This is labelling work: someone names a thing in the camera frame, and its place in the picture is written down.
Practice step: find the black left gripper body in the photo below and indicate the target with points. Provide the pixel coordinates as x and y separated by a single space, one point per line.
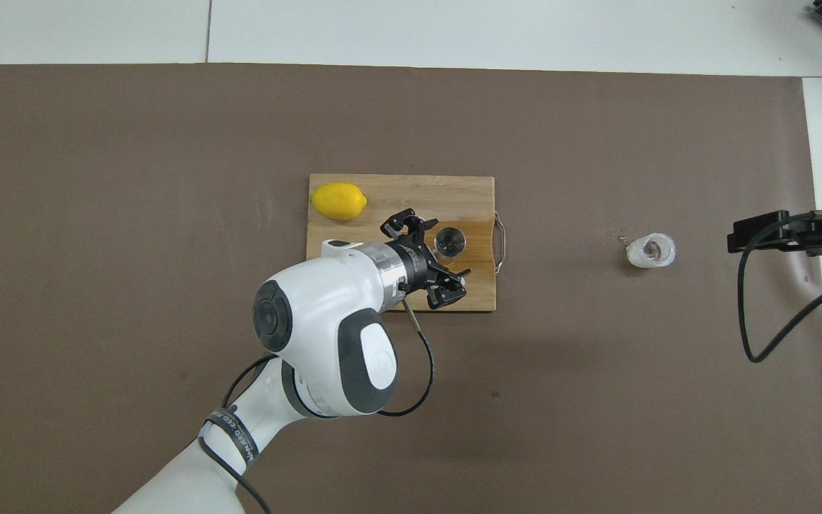
419 265

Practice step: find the steel double jigger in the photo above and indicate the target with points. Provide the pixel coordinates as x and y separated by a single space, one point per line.
450 243

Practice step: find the clear plastic cup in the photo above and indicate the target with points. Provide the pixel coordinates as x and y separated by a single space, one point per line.
650 251

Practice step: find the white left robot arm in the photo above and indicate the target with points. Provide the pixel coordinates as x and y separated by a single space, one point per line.
325 300

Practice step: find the wooden cutting board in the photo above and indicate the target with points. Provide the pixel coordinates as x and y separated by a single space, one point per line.
397 193

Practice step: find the yellow lemon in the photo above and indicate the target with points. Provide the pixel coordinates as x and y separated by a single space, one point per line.
338 201

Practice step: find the brown table mat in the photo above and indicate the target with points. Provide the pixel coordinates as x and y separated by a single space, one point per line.
596 428

